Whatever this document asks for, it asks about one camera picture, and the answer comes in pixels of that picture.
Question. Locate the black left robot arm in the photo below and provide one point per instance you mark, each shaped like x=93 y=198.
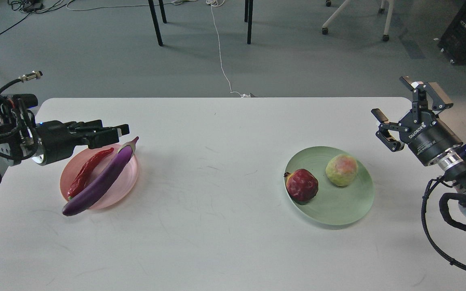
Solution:
x=22 y=138

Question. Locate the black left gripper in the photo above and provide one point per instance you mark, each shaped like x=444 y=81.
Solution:
x=57 y=140

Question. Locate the black table legs left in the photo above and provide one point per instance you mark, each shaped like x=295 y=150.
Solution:
x=153 y=13

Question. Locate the black table legs right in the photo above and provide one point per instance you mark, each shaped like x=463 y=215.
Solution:
x=248 y=18

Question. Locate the black table legs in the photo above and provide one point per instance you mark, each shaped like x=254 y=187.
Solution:
x=153 y=13
x=248 y=18

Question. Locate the red pomegranate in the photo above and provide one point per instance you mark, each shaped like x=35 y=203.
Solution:
x=301 y=185

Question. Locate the red chili pepper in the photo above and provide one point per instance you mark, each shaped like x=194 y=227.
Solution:
x=80 y=181

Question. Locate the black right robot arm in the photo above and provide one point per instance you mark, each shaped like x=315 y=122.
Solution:
x=452 y=205

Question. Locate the green plate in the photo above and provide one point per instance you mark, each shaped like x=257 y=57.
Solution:
x=333 y=205

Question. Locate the green pink peach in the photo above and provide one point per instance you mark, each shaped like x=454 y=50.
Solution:
x=342 y=170

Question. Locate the pink plate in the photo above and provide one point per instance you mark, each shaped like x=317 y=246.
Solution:
x=119 y=189

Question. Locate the purple eggplant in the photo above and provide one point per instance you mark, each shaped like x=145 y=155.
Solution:
x=99 y=186

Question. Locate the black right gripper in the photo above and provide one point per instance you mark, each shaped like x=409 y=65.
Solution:
x=425 y=134

